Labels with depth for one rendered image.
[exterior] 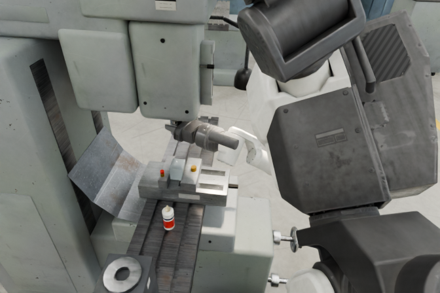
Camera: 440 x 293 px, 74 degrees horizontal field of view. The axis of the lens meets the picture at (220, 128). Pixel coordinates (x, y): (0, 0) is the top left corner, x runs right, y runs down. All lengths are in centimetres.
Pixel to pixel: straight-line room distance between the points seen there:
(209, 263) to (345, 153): 103
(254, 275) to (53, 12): 124
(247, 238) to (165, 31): 92
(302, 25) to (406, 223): 31
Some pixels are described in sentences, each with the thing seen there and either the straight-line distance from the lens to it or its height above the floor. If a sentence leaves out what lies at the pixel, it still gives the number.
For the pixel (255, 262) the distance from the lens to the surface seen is 137.
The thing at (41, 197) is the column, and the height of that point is 104.
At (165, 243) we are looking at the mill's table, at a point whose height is 92.
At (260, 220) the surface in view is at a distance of 142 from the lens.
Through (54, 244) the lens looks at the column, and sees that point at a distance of 143.
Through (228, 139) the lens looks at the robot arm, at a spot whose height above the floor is 129.
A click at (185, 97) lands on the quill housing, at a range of 89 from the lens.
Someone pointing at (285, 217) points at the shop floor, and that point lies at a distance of 242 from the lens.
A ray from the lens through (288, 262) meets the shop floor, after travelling 220.
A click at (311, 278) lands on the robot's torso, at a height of 139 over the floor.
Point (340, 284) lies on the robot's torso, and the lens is 51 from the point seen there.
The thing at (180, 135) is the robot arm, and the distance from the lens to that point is 101.
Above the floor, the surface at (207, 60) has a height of 150.
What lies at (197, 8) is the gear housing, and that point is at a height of 167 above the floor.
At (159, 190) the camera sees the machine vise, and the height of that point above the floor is 99.
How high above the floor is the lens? 184
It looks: 35 degrees down
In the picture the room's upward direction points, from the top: 3 degrees clockwise
